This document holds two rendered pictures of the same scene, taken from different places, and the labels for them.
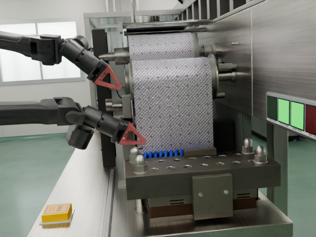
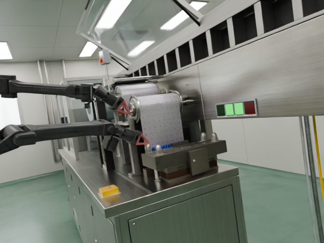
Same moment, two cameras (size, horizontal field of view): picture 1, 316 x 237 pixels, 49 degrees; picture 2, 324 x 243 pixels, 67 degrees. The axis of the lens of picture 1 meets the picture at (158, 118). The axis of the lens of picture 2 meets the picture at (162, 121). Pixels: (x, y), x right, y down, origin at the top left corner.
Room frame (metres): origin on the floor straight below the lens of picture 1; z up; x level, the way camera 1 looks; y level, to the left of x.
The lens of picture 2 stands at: (-0.19, 0.42, 1.23)
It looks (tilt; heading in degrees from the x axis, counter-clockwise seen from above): 3 degrees down; 339
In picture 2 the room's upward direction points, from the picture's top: 8 degrees counter-clockwise
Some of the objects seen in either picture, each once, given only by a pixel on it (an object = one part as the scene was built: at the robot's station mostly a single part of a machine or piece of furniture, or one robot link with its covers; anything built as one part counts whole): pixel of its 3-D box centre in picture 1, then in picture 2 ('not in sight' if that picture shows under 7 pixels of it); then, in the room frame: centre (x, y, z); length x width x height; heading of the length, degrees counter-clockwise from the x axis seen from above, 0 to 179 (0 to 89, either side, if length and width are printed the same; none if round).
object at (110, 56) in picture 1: (106, 57); not in sight; (1.32, 0.18, 1.33); 0.06 x 0.03 x 0.03; 95
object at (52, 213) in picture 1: (57, 212); (108, 190); (0.89, 0.29, 0.91); 0.07 x 0.07 x 0.02; 5
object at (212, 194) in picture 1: (212, 196); (198, 161); (0.82, -0.13, 0.96); 0.10 x 0.03 x 0.11; 95
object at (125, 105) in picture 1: (123, 142); (130, 147); (1.11, 0.12, 1.05); 0.06 x 0.05 x 0.31; 95
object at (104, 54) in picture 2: not in sight; (103, 57); (1.62, 0.09, 1.66); 0.07 x 0.07 x 0.10; 16
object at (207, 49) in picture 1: (204, 51); (160, 93); (1.35, -0.19, 1.33); 0.07 x 0.07 x 0.07; 5
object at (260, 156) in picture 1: (260, 153); (214, 136); (0.88, -0.27, 1.05); 0.04 x 0.04 x 0.04
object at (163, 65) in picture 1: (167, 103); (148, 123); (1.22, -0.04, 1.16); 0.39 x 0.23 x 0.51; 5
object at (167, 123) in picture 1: (175, 127); (163, 131); (1.02, -0.05, 1.11); 0.23 x 0.01 x 0.18; 95
